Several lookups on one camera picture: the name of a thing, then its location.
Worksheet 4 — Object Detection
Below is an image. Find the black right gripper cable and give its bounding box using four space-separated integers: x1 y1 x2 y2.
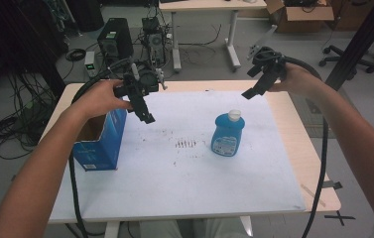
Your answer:
282 55 330 238

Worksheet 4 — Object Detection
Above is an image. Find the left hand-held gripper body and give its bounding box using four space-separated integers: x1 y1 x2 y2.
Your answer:
113 58 169 100

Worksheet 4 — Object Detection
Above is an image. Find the coiled black cable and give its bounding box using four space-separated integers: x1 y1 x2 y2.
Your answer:
64 48 87 62

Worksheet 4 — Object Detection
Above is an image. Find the black office chair base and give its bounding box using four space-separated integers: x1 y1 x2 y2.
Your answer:
318 44 374 74

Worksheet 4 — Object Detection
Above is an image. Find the wooden table with white legs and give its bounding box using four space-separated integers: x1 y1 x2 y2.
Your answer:
158 0 268 73

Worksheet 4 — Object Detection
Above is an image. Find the person's right hand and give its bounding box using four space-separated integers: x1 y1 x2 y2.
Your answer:
268 62 327 100

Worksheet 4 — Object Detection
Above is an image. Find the bundle of black floor cables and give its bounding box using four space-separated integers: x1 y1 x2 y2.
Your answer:
0 70 55 161

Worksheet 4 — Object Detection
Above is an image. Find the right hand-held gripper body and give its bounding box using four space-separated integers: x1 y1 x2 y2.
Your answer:
246 25 290 85

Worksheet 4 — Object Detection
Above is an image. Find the white table leg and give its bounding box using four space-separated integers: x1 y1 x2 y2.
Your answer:
104 220 121 238
239 216 254 238

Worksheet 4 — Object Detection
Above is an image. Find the blue cardboard carton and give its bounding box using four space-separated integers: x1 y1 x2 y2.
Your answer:
72 108 128 172

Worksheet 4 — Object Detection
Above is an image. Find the person's left hand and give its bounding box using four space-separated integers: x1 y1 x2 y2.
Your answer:
69 78 134 122

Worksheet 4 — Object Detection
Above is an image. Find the open computer case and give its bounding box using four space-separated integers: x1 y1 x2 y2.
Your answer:
141 15 168 67

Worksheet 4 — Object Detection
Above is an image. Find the grey tape piece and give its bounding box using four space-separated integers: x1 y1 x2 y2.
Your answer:
321 180 343 190

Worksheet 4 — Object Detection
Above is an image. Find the clear tape strip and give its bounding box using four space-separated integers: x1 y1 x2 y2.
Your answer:
300 182 326 207

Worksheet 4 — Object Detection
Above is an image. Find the black cabinet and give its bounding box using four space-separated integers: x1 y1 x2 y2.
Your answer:
64 0 105 33

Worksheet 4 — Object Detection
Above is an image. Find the white table mat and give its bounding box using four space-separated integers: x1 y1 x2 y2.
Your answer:
49 90 307 222

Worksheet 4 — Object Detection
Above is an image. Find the brown cardboard box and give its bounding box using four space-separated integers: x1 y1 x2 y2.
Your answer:
326 0 374 33

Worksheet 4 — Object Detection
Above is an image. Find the open cardboard box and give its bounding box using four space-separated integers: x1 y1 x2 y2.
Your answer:
264 0 335 34

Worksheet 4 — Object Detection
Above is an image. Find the small white power supply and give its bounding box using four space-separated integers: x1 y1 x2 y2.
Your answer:
83 50 97 78

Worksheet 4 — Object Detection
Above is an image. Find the black computer tower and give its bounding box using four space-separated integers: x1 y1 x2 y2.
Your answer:
96 17 135 68

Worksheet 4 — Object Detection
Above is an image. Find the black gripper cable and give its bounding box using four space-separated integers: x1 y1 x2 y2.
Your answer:
282 55 330 238
68 58 133 238

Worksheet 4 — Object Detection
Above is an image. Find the black metal stand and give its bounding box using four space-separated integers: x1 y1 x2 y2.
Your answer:
324 0 374 92

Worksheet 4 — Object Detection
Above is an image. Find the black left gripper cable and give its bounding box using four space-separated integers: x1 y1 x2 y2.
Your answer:
68 58 133 238

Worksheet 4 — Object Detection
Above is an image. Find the black tape cross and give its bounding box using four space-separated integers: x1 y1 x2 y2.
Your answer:
323 210 356 227

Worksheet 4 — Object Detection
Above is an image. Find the blue detergent bottle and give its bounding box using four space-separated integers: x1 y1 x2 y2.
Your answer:
210 109 246 158

